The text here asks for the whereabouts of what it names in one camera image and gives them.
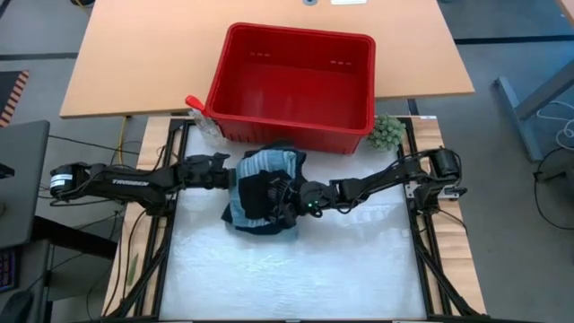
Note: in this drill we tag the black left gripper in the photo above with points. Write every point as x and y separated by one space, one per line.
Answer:
206 170

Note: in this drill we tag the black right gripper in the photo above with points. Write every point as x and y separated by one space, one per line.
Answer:
314 197

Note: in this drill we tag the black garment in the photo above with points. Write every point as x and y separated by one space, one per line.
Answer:
255 195

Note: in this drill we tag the blue striped garment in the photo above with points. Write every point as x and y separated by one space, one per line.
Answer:
266 163

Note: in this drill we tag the black pants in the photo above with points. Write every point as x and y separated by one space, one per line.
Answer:
287 154

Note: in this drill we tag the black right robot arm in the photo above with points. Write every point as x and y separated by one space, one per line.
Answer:
403 177

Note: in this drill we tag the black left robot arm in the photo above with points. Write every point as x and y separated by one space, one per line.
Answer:
121 181

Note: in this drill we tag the red plastic laundry bin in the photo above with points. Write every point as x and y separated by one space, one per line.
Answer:
291 89

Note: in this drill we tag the clear spray bottle red trigger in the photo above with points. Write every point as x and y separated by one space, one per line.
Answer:
204 119

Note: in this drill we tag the plywood table base board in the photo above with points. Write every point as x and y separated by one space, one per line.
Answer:
150 139

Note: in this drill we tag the green plastic strip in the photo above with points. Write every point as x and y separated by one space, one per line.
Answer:
133 269

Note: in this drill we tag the small green potted plant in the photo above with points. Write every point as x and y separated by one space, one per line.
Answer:
385 133

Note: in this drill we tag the tan wooden desk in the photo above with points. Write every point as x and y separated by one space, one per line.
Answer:
568 6
148 58

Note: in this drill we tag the black side desk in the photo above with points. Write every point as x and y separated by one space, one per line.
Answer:
72 235

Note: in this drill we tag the white desk label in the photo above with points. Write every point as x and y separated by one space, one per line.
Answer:
349 2

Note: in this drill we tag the black floor mat striped edge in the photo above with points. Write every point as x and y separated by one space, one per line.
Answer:
6 89

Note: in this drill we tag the black keyboard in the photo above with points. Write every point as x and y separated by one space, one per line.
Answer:
8 271

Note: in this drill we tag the black computer mouse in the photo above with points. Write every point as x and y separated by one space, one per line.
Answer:
15 309

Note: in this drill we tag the grey metal desk leg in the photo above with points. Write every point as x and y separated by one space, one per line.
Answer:
520 121

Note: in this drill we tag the silver corner bracket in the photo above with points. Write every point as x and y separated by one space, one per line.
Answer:
410 190

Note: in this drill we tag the black aluminium table frame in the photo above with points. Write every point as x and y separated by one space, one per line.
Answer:
154 296

